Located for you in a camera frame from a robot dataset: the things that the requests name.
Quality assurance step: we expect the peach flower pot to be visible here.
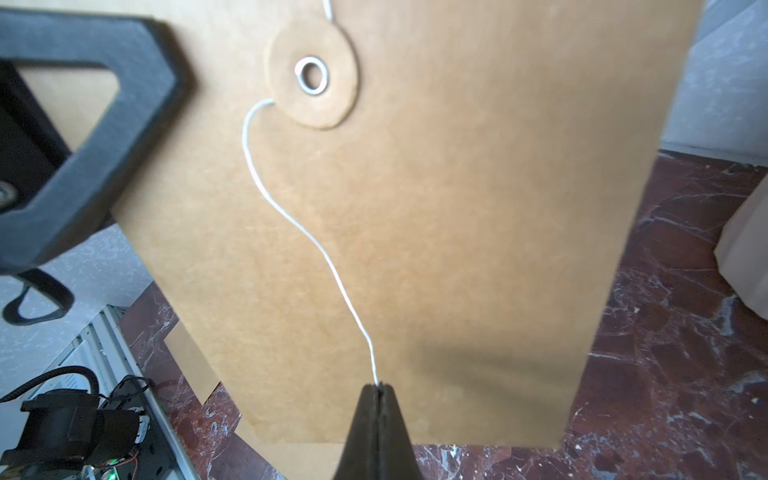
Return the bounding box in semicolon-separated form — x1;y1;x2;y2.
715;177;768;320

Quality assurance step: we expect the white closure string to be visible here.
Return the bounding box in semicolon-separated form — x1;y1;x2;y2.
241;0;380;386

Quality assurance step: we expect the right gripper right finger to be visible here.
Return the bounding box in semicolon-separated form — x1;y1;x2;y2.
379;383;423;480

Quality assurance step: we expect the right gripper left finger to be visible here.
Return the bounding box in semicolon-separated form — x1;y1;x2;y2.
333;384;379;480

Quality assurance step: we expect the kraft file bag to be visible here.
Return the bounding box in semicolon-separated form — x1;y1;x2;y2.
165;321;343;479
11;0;706;450

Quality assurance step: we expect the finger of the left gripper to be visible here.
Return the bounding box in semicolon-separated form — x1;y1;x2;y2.
1;8;192;275

